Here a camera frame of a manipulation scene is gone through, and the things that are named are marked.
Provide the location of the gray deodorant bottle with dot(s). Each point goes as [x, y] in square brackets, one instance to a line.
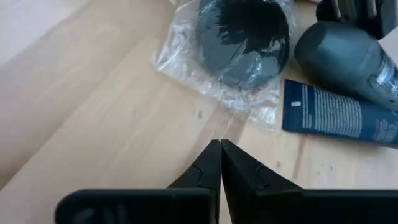
[342, 59]

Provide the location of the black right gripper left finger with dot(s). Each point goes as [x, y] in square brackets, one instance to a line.
[140, 207]

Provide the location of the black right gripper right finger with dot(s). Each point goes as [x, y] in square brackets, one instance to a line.
[311, 207]

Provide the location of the black round puff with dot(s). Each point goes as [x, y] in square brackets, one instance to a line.
[242, 40]

